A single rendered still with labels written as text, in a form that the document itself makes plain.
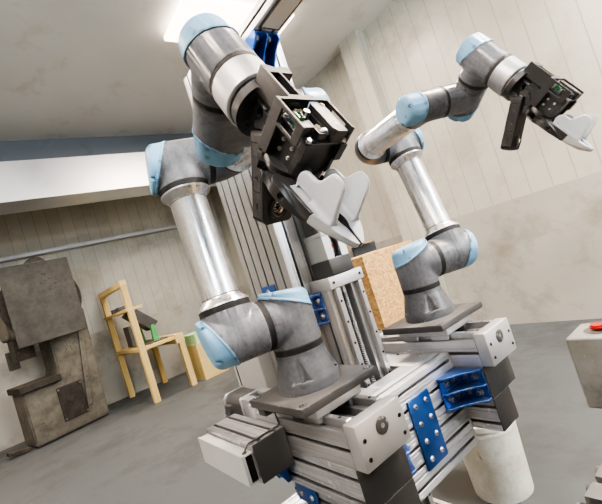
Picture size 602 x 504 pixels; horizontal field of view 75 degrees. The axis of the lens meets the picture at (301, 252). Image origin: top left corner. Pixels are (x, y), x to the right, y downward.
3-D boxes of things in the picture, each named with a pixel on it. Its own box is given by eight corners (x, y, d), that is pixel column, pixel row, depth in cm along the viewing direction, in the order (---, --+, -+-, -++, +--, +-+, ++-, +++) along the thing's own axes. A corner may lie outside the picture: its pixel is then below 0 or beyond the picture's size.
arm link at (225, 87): (206, 110, 48) (260, 111, 53) (223, 133, 46) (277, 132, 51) (220, 50, 43) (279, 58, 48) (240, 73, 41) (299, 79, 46)
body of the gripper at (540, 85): (574, 94, 75) (525, 59, 80) (539, 132, 81) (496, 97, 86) (588, 94, 79) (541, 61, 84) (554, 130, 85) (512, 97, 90)
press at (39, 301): (106, 407, 688) (61, 259, 698) (120, 416, 588) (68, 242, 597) (8, 449, 604) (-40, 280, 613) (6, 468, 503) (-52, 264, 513)
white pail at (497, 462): (490, 461, 211) (462, 376, 213) (550, 474, 187) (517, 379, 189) (459, 496, 192) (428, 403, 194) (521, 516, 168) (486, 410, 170)
